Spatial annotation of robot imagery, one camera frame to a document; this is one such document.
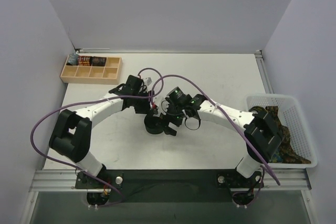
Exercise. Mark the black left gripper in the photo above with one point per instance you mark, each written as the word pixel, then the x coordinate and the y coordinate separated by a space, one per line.
pixel 136 86

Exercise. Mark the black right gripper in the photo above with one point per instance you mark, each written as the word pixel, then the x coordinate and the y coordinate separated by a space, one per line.
pixel 171 123

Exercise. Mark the dark green tie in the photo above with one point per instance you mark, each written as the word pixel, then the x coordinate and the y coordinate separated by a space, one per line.
pixel 152 124

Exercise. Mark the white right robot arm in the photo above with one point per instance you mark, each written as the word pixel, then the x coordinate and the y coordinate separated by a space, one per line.
pixel 261 133

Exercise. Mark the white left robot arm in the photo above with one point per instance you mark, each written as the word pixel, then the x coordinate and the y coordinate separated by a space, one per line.
pixel 71 136

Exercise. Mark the wooden compartment organizer box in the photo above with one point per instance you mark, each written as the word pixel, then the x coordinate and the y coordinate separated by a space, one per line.
pixel 109 74

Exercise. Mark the dark brown rolled tie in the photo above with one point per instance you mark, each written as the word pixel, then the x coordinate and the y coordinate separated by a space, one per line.
pixel 98 61

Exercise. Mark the red patterned rolled tie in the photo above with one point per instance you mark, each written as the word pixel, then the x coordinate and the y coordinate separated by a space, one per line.
pixel 84 60

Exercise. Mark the grey rolled tie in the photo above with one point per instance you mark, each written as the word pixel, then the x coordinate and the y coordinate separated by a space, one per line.
pixel 72 60

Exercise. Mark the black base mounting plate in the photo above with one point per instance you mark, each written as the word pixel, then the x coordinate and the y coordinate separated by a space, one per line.
pixel 170 186

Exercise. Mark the blue yellow patterned tie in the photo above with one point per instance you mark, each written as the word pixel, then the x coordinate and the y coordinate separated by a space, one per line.
pixel 277 158

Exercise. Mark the brown green patterned tie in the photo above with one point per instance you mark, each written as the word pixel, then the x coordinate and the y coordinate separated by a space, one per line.
pixel 285 149

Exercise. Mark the white plastic basket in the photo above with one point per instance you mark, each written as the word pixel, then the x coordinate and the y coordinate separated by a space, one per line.
pixel 290 115

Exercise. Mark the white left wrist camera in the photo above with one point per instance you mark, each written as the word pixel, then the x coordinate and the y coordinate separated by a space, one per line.
pixel 147 81

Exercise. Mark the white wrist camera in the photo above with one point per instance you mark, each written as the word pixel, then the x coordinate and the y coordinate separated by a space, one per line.
pixel 157 104
pixel 147 81

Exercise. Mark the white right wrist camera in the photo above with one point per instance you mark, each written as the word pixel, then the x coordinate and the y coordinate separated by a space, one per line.
pixel 157 104

